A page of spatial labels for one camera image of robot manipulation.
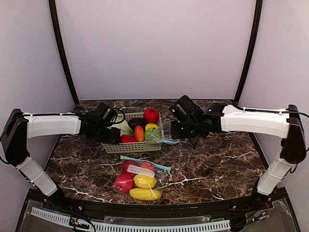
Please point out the white slotted cable duct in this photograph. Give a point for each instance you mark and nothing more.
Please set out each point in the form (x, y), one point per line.
(123, 224)

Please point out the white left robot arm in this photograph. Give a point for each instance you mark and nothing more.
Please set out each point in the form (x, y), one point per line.
(22, 129)

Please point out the pink-red wrinkled fruit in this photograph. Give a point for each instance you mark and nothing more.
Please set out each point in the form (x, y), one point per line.
(125, 166)

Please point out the large clear zip bag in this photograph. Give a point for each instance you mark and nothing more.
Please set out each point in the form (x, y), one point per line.
(160, 174)

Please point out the black table front rail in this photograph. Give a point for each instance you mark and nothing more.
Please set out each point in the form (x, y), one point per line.
(234, 208)

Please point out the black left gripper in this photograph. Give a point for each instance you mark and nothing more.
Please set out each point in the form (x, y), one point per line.
(114, 135)

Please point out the orange pepper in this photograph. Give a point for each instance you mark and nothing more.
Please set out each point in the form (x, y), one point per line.
(139, 133)

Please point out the green apple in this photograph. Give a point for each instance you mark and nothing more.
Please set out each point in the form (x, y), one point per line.
(152, 134)

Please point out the green perforated plastic basket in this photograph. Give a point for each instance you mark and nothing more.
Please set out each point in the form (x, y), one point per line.
(133, 147)

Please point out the yellow wrinkled banana-like fruit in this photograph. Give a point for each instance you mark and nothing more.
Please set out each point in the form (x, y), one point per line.
(145, 194)

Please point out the dark eggplant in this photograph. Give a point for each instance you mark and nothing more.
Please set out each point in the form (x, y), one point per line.
(137, 121)

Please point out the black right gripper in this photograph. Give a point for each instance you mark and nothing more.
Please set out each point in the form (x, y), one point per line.
(175, 130)

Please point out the red apple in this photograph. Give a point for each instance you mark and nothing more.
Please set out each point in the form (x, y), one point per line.
(124, 183)

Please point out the yellow lemon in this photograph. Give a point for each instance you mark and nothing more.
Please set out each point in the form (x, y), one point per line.
(144, 181)

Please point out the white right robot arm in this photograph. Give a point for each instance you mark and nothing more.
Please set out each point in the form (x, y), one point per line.
(194, 122)

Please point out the small clear zip bag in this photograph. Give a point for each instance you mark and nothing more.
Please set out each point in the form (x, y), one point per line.
(166, 134)

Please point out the small yellow fruit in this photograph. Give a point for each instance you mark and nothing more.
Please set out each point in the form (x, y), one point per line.
(151, 126)

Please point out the white cabbage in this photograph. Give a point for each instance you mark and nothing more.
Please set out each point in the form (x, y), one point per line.
(125, 129)

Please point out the red bell pepper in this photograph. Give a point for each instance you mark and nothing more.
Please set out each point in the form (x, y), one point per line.
(128, 139)

